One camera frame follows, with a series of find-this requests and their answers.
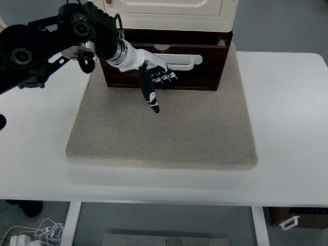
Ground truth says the dark wooden drawer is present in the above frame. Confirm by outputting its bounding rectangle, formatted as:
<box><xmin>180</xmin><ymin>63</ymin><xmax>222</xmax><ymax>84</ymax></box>
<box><xmin>99</xmin><ymin>43</ymin><xmax>229</xmax><ymax>91</ymax></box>

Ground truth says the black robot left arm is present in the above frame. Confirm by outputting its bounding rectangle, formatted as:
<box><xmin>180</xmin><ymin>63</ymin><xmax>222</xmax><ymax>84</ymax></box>
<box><xmin>1</xmin><ymin>1</ymin><xmax>178</xmax><ymax>113</ymax></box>

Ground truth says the black caster wheel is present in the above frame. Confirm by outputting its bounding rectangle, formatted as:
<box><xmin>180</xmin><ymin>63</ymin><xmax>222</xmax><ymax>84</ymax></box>
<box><xmin>5</xmin><ymin>199</ymin><xmax>44</xmax><ymax>218</ymax></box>

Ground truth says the spare white drawer handle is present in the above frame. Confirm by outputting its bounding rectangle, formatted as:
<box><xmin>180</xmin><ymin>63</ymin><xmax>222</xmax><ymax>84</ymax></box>
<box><xmin>279</xmin><ymin>215</ymin><xmax>300</xmax><ymax>231</ymax></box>

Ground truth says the white robotic hand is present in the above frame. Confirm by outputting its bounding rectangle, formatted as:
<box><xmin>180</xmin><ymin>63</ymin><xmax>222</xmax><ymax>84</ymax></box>
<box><xmin>106</xmin><ymin>38</ymin><xmax>178</xmax><ymax>113</ymax></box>

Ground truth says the white power adapter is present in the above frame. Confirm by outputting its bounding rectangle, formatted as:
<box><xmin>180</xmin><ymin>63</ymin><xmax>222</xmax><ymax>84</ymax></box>
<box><xmin>9</xmin><ymin>234</ymin><xmax>31</xmax><ymax>246</ymax></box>

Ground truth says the beige felt pad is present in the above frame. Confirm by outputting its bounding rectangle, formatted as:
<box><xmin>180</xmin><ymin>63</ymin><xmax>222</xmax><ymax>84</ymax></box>
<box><xmin>66</xmin><ymin>46</ymin><xmax>258</xmax><ymax>170</ymax></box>

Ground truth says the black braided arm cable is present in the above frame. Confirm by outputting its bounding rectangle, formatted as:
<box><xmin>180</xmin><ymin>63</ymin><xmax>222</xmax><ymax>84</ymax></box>
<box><xmin>78</xmin><ymin>52</ymin><xmax>97</xmax><ymax>74</ymax></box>

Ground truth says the dark wooden drawer cabinet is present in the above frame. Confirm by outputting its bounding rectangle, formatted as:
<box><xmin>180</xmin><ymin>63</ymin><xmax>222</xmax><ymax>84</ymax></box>
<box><xmin>97</xmin><ymin>28</ymin><xmax>234</xmax><ymax>92</ymax></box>

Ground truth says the white table frame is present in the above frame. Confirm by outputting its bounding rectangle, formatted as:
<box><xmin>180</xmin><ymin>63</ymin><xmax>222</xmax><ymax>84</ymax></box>
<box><xmin>59</xmin><ymin>201</ymin><xmax>270</xmax><ymax>245</ymax></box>

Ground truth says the spare wooden drawer on floor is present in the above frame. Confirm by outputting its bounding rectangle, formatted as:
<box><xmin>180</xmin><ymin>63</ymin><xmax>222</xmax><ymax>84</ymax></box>
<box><xmin>268</xmin><ymin>207</ymin><xmax>327</xmax><ymax>229</ymax></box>

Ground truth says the white tangled cable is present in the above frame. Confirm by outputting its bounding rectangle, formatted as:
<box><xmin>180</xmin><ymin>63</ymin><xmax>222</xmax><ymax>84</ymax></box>
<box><xmin>0</xmin><ymin>218</ymin><xmax>66</xmax><ymax>246</ymax></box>

